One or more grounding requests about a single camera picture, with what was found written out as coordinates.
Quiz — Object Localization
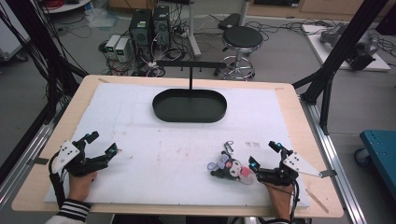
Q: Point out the black tray with stand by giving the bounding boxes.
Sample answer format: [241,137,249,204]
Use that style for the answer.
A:
[151,60,228,124]

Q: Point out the grey power supply unit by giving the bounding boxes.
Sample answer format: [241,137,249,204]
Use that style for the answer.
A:
[115,37,132,63]
[105,35,121,60]

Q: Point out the black round stool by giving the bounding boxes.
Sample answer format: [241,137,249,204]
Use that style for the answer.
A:
[214,25,265,81]

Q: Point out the aluminium table rail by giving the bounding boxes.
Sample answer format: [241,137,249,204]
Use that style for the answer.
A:
[0,102,73,208]
[300,98,369,224]

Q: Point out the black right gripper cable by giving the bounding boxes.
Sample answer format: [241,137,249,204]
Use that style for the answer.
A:
[290,179,301,222]

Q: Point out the person's right hand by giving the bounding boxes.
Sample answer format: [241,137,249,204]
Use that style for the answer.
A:
[264,183,295,221]

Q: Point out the white cabinet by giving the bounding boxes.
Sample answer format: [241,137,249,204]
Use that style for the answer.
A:
[0,0,31,63]

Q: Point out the clear plastic bag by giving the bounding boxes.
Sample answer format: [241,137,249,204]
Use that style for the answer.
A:
[85,7,120,30]

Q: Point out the loose black floor cables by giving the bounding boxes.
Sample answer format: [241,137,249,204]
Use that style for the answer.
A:
[246,18,339,36]

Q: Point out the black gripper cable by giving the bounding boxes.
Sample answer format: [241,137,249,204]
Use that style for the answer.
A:
[47,151,67,209]
[290,179,301,222]

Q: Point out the black flat device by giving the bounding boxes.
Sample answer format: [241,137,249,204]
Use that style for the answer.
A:
[218,12,241,31]

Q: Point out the person's left hand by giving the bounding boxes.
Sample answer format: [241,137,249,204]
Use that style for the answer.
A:
[67,171,98,203]

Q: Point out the black plush toy keychain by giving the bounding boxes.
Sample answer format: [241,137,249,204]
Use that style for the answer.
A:
[206,140,258,185]

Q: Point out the round white table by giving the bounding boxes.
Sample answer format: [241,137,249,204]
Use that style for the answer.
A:
[41,0,92,14]

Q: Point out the thin wooden stick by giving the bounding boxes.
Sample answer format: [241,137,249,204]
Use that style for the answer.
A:
[304,188,330,215]

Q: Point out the grey legged wooden desk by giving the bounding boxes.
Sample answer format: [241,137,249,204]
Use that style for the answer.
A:
[174,0,251,60]

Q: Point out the white floor board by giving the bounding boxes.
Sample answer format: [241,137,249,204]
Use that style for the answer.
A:
[301,23,391,73]

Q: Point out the blue wheeled cart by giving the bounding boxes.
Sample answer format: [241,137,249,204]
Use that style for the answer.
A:
[354,129,396,200]

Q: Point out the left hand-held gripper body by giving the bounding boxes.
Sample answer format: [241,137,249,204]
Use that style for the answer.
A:
[50,140,109,177]

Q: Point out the grey robot parts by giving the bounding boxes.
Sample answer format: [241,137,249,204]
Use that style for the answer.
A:
[319,21,380,71]

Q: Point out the black frame post with cables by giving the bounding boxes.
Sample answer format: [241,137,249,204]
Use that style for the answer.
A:
[0,0,88,122]

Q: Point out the black computer tower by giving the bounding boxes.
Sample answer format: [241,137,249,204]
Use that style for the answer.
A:
[152,5,172,50]
[129,8,154,62]

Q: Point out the computer towers on floor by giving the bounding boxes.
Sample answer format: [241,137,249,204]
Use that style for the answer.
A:
[98,18,190,78]

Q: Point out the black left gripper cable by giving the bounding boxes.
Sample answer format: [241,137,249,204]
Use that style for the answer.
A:
[47,151,67,209]

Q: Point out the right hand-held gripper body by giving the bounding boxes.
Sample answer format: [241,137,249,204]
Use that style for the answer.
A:
[256,151,323,187]

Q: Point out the white foam board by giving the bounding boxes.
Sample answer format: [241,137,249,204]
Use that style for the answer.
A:
[44,82,311,208]

